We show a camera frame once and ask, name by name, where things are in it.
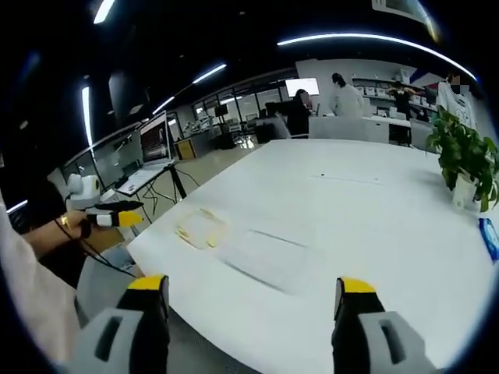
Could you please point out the white plant pot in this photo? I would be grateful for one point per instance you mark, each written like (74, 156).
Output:
(464, 191)

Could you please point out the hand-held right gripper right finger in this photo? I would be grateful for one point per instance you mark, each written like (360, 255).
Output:
(351, 335)

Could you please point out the storage shelf with boxes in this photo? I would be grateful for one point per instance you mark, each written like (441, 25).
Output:
(376, 93)

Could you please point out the long ceiling light strip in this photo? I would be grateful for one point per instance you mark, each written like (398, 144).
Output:
(370, 38)

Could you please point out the open silver laptop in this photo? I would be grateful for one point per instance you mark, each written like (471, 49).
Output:
(154, 144)

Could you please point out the yellow cabinet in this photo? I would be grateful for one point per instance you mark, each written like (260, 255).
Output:
(186, 149)

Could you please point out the white desk partition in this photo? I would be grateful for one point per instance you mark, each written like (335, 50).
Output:
(347, 128)

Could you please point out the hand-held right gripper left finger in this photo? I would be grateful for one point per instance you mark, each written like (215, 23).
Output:
(148, 331)

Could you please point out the person's left hand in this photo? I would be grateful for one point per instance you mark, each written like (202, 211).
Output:
(72, 224)

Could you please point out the blue box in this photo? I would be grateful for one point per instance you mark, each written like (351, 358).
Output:
(490, 237)

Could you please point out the green potted plant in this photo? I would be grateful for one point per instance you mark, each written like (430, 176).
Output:
(464, 150)

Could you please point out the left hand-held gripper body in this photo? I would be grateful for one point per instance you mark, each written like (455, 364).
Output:
(82, 191)

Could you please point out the white wall monitor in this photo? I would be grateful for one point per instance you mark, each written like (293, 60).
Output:
(302, 86)

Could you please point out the person's light pink clothing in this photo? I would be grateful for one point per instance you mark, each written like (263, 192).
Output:
(31, 304)

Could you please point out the small white side table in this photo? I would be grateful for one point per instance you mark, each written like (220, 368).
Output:
(163, 175)

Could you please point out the black screen stand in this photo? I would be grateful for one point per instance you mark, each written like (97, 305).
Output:
(221, 124)

